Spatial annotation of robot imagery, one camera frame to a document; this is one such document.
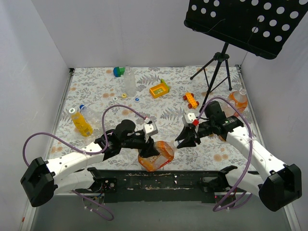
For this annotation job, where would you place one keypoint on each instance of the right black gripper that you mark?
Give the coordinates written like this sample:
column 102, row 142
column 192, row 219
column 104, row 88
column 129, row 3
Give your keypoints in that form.
column 196, row 134

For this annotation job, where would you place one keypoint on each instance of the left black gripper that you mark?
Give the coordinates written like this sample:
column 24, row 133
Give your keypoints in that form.
column 146, row 145

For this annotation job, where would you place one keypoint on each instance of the orange label tea bottle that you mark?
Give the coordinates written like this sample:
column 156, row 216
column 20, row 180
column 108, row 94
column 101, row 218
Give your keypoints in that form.
column 166, row 153

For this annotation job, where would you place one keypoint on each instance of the clear Pocari Sweat bottle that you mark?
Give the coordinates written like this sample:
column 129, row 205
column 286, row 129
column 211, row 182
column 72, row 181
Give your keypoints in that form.
column 130, row 82

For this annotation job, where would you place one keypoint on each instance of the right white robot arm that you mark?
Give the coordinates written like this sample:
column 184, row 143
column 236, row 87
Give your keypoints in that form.
column 276, row 184

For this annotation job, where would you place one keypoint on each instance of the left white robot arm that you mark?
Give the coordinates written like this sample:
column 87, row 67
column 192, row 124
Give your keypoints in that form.
column 45, row 178

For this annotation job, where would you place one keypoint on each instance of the small clear bottle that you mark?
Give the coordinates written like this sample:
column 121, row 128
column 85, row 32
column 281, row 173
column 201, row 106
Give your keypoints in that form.
column 227, row 109

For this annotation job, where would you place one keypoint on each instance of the orange soda bottle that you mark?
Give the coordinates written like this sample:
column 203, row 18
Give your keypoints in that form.
column 240, row 99

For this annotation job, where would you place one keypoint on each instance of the clear bottle blue cap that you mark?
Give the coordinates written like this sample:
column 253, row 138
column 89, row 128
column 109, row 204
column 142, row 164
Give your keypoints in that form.
column 91, row 116

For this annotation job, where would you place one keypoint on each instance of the yellow juice bottle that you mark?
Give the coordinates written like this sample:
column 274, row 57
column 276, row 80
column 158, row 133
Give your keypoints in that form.
column 80, row 123

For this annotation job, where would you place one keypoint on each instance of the orange toy car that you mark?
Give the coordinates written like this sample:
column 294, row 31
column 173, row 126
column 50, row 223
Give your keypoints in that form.
column 192, row 103

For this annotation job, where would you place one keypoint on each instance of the floral table mat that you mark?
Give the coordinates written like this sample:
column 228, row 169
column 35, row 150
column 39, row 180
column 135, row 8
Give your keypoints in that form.
column 96, row 88

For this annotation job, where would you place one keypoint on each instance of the yellow toy box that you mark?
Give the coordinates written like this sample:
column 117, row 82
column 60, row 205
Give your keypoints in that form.
column 159, row 90

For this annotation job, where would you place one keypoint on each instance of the blue green toy block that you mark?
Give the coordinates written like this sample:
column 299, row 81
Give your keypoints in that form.
column 118, row 71

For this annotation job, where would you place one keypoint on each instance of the black music stand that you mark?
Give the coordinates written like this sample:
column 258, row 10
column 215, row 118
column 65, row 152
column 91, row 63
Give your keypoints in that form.
column 260, row 27

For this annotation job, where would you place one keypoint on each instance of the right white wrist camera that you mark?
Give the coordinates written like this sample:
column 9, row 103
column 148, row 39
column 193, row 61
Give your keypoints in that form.
column 190, row 120

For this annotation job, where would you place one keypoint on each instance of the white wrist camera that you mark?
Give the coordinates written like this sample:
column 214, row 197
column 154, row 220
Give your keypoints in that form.
column 190, row 120
column 150, row 127

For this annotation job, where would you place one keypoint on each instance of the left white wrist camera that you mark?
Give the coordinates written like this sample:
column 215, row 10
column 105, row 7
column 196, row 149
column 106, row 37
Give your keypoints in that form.
column 150, row 127

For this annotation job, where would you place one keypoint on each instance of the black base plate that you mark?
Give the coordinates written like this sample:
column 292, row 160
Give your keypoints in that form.
column 167, row 186

